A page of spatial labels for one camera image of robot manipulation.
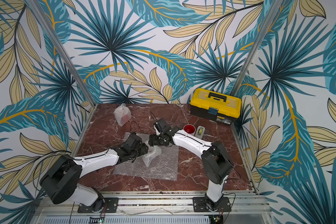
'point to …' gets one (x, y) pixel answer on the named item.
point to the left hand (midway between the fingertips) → (145, 151)
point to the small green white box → (199, 132)
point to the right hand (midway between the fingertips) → (153, 142)
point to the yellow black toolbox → (215, 106)
